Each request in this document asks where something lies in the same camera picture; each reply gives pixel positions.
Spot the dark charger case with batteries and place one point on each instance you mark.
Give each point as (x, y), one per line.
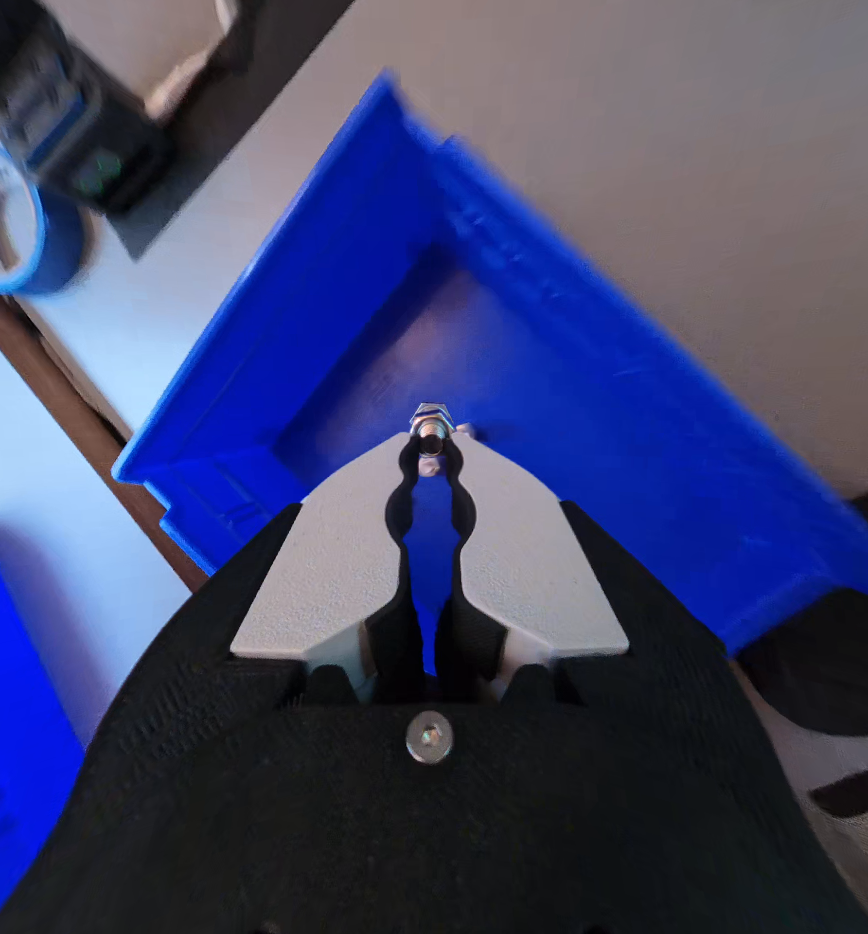
(105, 168)

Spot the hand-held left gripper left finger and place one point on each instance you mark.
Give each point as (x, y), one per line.
(317, 576)

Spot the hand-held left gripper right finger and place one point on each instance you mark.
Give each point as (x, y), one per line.
(543, 576)

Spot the blue plastic bin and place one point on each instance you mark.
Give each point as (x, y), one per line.
(11, 730)
(550, 365)

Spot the blue tape roll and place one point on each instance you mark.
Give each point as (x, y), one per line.
(47, 255)

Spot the large steel bolt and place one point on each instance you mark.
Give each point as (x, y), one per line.
(430, 423)

